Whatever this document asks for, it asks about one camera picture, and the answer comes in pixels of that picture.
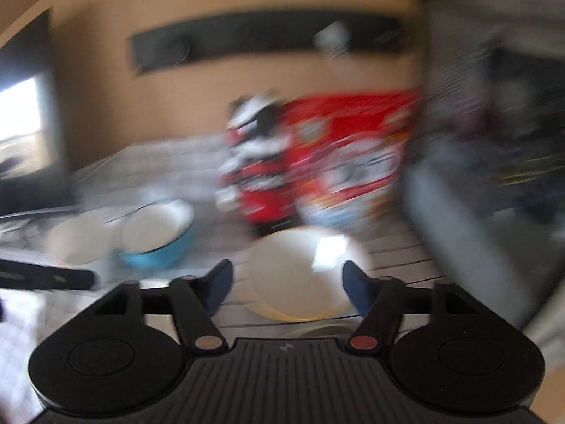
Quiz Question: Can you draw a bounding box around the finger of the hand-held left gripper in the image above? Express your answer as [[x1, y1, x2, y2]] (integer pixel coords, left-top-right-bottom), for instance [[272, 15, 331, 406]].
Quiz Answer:
[[0, 257, 96, 293]]

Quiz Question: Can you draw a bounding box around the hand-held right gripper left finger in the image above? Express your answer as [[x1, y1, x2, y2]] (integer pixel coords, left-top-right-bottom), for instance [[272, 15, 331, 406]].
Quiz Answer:
[[90, 259, 234, 356]]

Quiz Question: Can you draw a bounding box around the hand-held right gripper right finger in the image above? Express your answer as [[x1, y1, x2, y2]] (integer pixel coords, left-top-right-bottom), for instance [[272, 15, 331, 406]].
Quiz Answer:
[[342, 260, 487, 357]]

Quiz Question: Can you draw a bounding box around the white plate with yellow rim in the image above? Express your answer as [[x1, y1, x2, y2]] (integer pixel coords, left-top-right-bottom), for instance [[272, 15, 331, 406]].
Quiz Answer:
[[246, 225, 374, 323]]

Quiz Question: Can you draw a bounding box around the blue bowl with white inside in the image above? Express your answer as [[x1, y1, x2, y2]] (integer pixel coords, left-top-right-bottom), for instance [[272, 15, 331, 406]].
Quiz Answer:
[[117, 198, 195, 270]]

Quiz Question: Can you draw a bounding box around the red black bear figurine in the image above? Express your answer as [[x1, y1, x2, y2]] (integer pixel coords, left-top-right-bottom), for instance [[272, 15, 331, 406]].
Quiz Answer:
[[215, 92, 294, 236]]

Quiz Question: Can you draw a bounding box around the red cereal bag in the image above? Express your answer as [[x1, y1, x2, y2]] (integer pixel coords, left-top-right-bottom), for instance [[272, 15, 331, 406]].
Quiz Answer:
[[281, 89, 421, 231]]

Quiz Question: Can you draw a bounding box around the black wall power track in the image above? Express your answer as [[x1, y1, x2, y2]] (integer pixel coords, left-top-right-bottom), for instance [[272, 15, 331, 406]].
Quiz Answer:
[[130, 10, 408, 77]]

